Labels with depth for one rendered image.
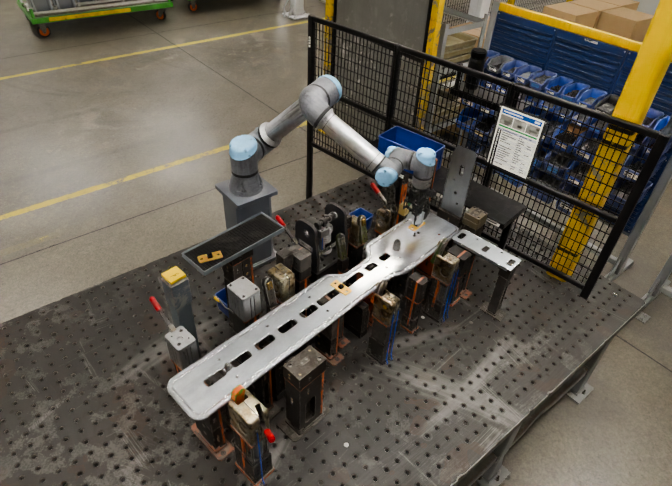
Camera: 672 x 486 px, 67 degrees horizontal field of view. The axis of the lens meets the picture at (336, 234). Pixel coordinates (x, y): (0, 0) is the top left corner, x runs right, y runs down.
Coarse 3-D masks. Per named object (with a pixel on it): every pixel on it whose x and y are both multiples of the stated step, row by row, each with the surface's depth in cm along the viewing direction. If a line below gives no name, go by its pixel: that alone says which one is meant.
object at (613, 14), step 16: (576, 0) 544; (592, 0) 547; (608, 0) 551; (624, 0) 554; (560, 16) 509; (576, 16) 496; (592, 16) 512; (608, 16) 510; (624, 16) 502; (640, 16) 504; (608, 32) 515; (624, 32) 502; (640, 32) 505; (624, 48) 507
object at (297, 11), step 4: (292, 0) 795; (296, 0) 790; (300, 0) 794; (292, 4) 798; (296, 4) 793; (300, 4) 798; (284, 8) 796; (292, 8) 801; (296, 8) 797; (300, 8) 801; (284, 12) 800; (288, 12) 818; (292, 12) 805; (296, 12) 801; (300, 12) 805; (304, 12) 819; (284, 16) 803; (288, 16) 802; (292, 16) 802; (296, 16) 803; (300, 16) 804; (304, 16) 805
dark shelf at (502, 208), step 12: (372, 144) 276; (444, 168) 260; (408, 180) 253; (444, 180) 251; (468, 192) 243; (480, 192) 244; (492, 192) 244; (468, 204) 235; (480, 204) 236; (492, 204) 236; (504, 204) 237; (516, 204) 237; (492, 216) 229; (504, 216) 229; (516, 216) 232
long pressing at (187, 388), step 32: (448, 224) 227; (416, 256) 209; (320, 288) 192; (352, 288) 193; (288, 320) 179; (320, 320) 180; (224, 352) 167; (256, 352) 167; (288, 352) 168; (192, 384) 157; (224, 384) 157; (192, 416) 149
